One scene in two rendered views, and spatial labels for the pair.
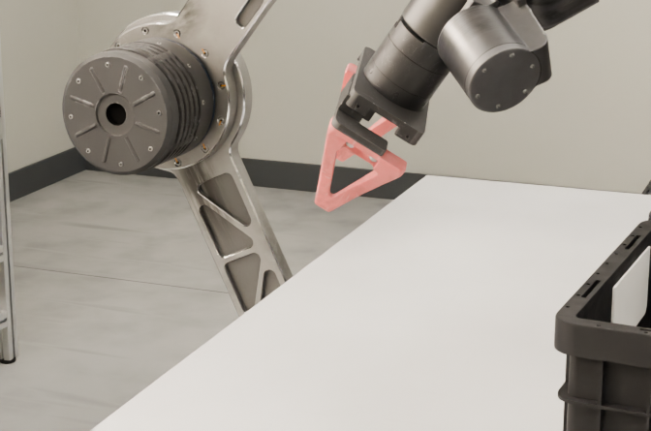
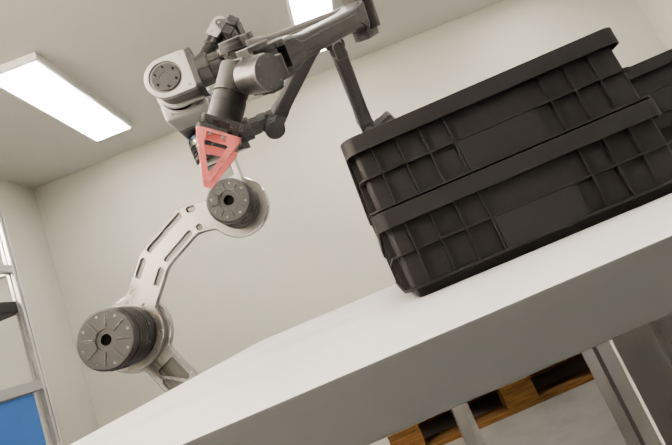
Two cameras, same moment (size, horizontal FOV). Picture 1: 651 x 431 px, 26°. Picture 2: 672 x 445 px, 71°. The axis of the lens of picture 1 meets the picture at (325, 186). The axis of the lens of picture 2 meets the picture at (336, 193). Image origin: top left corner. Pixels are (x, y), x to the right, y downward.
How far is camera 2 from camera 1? 0.66 m
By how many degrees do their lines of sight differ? 35
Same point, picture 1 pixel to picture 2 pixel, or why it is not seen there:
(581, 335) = (357, 140)
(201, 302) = not seen: outside the picture
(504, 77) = (269, 70)
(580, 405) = (373, 176)
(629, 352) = (382, 134)
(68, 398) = not seen: outside the picture
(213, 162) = (162, 355)
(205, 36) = (142, 297)
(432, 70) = (236, 101)
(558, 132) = not seen: hidden behind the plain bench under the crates
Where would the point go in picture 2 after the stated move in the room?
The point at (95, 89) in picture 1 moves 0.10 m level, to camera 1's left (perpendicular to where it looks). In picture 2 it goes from (92, 332) to (53, 346)
